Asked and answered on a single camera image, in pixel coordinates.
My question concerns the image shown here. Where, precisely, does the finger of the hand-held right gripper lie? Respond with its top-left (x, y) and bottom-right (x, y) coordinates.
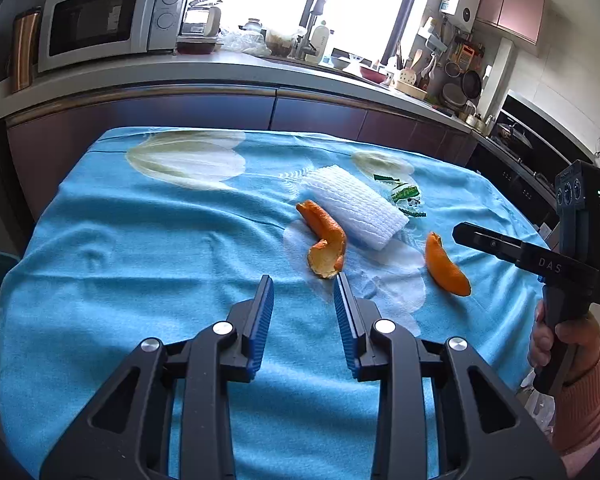
top-left (452, 222), bottom-right (551, 273)

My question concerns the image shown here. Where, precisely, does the metal faucet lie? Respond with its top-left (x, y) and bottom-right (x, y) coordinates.
top-left (295, 0), bottom-right (331, 61)

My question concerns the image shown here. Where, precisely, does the clear plastic bag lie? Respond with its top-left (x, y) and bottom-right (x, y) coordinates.
top-left (220, 27), bottom-right (271, 56)

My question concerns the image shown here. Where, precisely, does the cream bowl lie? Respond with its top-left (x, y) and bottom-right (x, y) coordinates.
top-left (395, 80), bottom-right (426, 100)

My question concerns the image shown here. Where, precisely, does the dark red bowl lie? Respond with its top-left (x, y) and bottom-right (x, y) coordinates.
top-left (176, 35), bottom-right (217, 55)

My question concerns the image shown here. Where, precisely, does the hanging frying pan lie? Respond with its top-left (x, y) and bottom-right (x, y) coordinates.
top-left (461, 69), bottom-right (482, 100)

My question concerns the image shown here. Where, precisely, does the flat white foam net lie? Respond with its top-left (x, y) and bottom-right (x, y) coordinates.
top-left (300, 166), bottom-right (410, 252)

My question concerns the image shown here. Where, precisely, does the curled orange peel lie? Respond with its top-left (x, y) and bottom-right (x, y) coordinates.
top-left (296, 200), bottom-right (347, 279)

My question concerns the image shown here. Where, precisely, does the copper thermos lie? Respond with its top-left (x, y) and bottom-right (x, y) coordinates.
top-left (10, 7), bottom-right (43, 93)

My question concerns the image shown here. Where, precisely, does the kitchen counter with cabinets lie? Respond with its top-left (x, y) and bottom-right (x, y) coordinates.
top-left (0, 52), bottom-right (478, 221)

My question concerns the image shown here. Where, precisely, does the wok with lid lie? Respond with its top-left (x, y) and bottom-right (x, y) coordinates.
top-left (497, 121), bottom-right (533, 148)

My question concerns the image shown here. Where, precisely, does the person's right hand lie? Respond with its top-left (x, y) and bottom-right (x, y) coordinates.
top-left (527, 302), bottom-right (600, 387)

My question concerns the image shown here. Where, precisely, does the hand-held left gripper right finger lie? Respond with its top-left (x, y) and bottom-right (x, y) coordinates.
top-left (332, 272), bottom-right (568, 480)

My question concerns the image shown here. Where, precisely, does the electric kettle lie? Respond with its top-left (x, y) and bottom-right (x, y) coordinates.
top-left (182, 0), bottom-right (223, 38)

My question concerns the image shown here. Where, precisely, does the pink wall cabinet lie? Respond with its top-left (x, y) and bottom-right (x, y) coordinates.
top-left (472, 0), bottom-right (546, 45)

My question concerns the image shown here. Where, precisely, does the black built-in oven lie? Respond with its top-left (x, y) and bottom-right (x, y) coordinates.
top-left (467, 140), bottom-right (561, 231)

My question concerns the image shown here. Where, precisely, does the kitchen window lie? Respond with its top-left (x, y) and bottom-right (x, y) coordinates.
top-left (182, 0), bottom-right (431, 63)

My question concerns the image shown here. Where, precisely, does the black range hood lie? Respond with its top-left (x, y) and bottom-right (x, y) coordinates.
top-left (497, 90), bottom-right (596, 171)

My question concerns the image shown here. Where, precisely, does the green printed wrapper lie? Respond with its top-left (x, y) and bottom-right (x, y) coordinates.
top-left (372, 174), bottom-right (427, 218)

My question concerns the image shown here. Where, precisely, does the blue floral tablecloth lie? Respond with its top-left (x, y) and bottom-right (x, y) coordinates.
top-left (0, 126), bottom-right (563, 480)

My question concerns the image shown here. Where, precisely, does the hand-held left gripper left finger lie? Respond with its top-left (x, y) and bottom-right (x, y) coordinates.
top-left (39, 274), bottom-right (276, 480)

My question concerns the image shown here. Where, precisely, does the white soap bottle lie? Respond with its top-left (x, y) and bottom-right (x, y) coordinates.
top-left (307, 20), bottom-right (329, 63)

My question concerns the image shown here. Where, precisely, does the white microwave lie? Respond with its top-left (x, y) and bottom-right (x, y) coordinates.
top-left (37, 0), bottom-right (191, 73)

